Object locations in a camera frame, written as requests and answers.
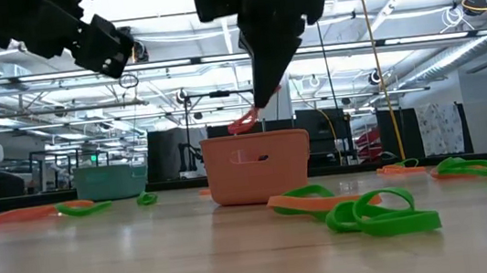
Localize yellow cable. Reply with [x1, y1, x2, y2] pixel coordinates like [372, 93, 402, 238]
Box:
[355, 0, 408, 165]

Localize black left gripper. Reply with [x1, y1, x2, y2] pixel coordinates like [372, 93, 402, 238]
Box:
[25, 0, 106, 63]

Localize black aluminium table frame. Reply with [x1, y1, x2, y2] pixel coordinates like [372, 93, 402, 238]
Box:
[0, 140, 487, 226]

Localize orange plastic basket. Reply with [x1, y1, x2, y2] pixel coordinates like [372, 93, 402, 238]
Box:
[199, 126, 318, 211]

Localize black partition panel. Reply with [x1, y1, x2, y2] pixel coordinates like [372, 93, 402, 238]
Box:
[293, 105, 354, 171]
[143, 124, 212, 184]

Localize thin black cable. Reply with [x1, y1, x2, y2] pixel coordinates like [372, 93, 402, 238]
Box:
[315, 19, 338, 110]

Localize teal plastic basket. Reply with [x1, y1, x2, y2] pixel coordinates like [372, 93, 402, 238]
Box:
[71, 160, 152, 205]

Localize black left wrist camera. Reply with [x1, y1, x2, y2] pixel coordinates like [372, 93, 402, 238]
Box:
[68, 10, 139, 84]

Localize patterned white cloth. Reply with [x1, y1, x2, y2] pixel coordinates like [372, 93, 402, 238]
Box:
[414, 100, 467, 159]

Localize green rubber band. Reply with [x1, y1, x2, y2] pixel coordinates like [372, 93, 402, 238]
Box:
[433, 152, 487, 189]
[321, 182, 444, 245]
[269, 181, 340, 226]
[134, 188, 160, 208]
[393, 157, 422, 172]
[54, 196, 114, 220]

